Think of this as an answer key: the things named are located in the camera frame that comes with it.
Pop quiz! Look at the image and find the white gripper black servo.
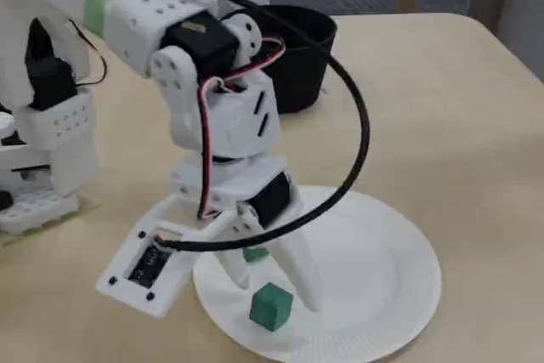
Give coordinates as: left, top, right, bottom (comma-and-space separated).
168, 153, 321, 312

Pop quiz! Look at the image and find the green cube block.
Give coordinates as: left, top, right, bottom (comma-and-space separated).
249, 281, 294, 332
242, 246, 271, 263

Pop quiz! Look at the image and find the green tape band on arm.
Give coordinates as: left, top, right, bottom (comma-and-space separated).
82, 0, 128, 37

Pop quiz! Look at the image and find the white paper plate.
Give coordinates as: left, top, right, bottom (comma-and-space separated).
193, 185, 443, 363

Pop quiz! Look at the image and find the black pot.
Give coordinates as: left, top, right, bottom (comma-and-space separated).
237, 4, 339, 116

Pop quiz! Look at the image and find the green tape strip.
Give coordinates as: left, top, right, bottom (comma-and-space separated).
0, 204, 103, 247

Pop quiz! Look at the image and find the red white wrist servo wire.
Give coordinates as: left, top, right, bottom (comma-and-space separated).
195, 35, 286, 220

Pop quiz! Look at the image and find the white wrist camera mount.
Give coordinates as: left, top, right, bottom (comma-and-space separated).
94, 195, 233, 320

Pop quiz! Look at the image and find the white perforated base plate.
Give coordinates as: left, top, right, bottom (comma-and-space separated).
0, 184, 82, 236

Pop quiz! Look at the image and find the thin black red wire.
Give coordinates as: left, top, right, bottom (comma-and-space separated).
67, 20, 108, 86

